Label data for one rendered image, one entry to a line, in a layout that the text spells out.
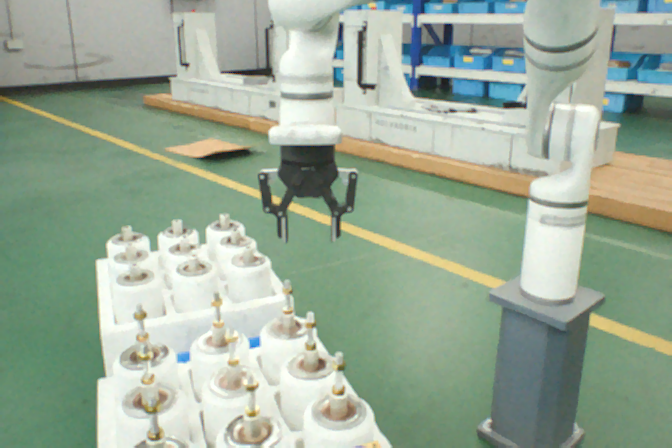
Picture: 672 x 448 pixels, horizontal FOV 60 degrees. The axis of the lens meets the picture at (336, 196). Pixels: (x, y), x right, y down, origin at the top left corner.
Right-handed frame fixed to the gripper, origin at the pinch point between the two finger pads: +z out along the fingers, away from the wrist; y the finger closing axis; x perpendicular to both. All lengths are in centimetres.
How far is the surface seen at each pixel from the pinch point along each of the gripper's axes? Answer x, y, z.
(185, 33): -420, 116, -16
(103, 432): 6.2, 30.4, 28.8
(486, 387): -29, -36, 47
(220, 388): 6.2, 12.8, 21.5
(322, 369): 1.5, -1.7, 21.6
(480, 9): -510, -150, -35
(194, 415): 2.5, 17.9, 28.9
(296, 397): 4.5, 2.1, 24.4
